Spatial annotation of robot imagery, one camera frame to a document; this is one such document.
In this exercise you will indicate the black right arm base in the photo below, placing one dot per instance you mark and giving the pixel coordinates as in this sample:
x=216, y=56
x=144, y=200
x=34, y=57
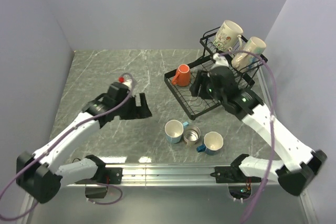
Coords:
x=232, y=175

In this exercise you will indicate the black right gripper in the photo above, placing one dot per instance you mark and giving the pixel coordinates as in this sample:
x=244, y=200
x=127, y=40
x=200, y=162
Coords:
x=195, y=87

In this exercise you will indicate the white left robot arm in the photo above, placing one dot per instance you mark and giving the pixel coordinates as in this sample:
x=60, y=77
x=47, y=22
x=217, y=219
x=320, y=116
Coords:
x=43, y=173

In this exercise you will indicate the black wire dish rack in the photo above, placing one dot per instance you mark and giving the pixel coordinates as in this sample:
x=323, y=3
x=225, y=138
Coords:
x=193, y=98

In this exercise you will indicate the aluminium mounting rail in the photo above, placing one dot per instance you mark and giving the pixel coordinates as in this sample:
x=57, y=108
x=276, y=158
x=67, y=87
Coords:
x=150, y=175

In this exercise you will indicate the green inside floral mug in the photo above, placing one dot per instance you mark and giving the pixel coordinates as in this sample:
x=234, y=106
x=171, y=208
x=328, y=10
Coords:
x=228, y=35

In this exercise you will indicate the light blue mug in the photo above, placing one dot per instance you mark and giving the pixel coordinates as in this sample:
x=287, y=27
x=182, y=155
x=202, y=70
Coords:
x=174, y=130

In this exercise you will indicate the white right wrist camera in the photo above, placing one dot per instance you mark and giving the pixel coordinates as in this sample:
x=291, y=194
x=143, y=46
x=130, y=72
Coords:
x=219, y=61

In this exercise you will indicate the stainless steel cup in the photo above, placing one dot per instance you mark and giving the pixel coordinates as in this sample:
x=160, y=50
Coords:
x=191, y=135

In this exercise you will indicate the dark blue handled mug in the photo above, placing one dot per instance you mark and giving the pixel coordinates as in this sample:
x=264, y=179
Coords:
x=212, y=143

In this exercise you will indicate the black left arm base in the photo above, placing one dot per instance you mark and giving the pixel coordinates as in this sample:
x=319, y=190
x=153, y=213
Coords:
x=110, y=175

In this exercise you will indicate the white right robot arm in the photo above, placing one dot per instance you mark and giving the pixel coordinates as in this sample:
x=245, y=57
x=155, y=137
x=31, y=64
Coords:
x=298, y=164

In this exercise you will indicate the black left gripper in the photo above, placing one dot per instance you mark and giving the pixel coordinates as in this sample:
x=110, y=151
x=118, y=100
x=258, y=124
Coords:
x=143, y=108

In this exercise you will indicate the orange mug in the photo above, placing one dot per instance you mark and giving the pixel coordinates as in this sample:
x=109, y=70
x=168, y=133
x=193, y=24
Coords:
x=182, y=76

